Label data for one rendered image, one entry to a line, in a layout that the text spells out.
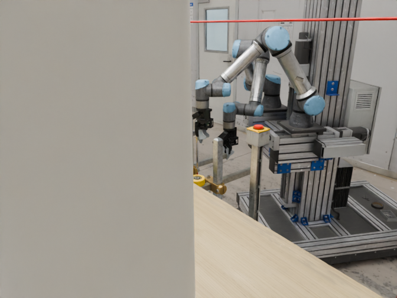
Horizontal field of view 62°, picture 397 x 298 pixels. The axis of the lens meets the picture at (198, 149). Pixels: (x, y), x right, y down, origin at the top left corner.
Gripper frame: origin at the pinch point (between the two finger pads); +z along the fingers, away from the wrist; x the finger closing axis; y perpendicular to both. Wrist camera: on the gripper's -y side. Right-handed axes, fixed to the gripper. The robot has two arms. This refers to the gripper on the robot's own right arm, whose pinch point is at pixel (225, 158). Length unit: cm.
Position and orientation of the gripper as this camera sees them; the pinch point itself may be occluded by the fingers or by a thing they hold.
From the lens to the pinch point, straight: 211.8
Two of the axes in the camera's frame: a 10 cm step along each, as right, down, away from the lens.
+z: 0.2, 9.3, 3.7
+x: -6.0, -2.8, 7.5
